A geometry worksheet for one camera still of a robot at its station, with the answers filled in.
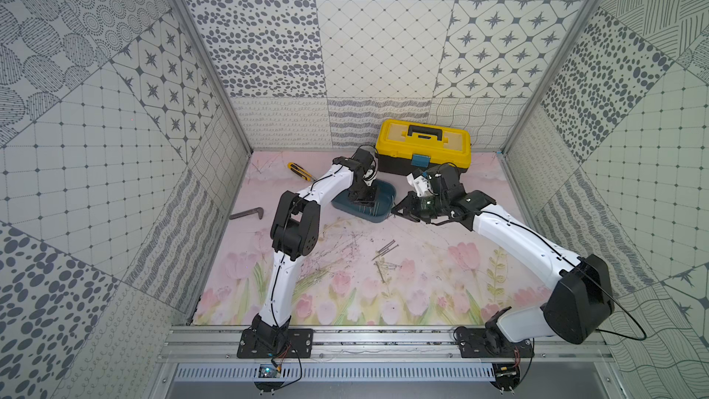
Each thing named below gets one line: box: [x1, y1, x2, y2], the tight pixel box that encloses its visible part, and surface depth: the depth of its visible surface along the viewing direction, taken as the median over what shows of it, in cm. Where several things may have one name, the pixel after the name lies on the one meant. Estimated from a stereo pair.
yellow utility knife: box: [287, 161, 316, 182], surface depth 116 cm
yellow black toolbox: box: [374, 119, 472, 176], surface depth 103 cm
